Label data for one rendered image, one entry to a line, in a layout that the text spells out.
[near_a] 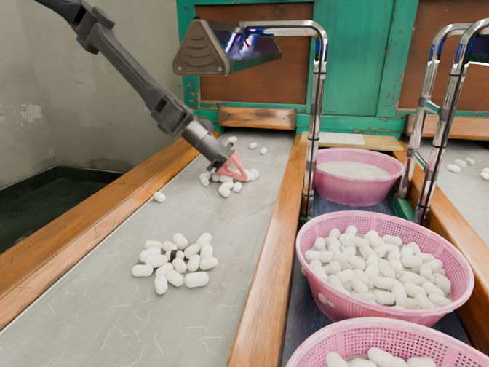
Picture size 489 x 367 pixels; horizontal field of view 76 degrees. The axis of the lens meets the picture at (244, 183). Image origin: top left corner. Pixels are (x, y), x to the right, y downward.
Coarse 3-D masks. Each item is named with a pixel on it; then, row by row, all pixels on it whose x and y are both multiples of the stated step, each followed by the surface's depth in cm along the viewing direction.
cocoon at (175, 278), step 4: (168, 272) 48; (172, 272) 48; (176, 272) 48; (168, 276) 48; (172, 276) 47; (176, 276) 47; (180, 276) 47; (168, 280) 48; (172, 280) 47; (176, 280) 47; (180, 280) 47; (172, 284) 48; (176, 284) 47; (180, 284) 47
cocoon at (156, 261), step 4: (148, 256) 52; (152, 256) 51; (156, 256) 51; (160, 256) 51; (164, 256) 52; (148, 260) 51; (152, 260) 51; (156, 260) 51; (160, 260) 51; (164, 260) 51; (148, 264) 51; (152, 264) 51; (156, 264) 51; (160, 264) 51
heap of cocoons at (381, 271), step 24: (336, 240) 58; (360, 240) 58; (384, 240) 60; (312, 264) 52; (336, 264) 52; (360, 264) 52; (384, 264) 52; (408, 264) 53; (432, 264) 52; (360, 288) 47; (384, 288) 49; (408, 288) 47; (432, 288) 47
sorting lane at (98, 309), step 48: (240, 144) 116; (288, 144) 116; (192, 192) 78; (240, 192) 78; (144, 240) 59; (192, 240) 59; (240, 240) 59; (96, 288) 47; (144, 288) 47; (192, 288) 47; (240, 288) 47; (0, 336) 40; (48, 336) 40; (96, 336) 40; (144, 336) 40; (192, 336) 40
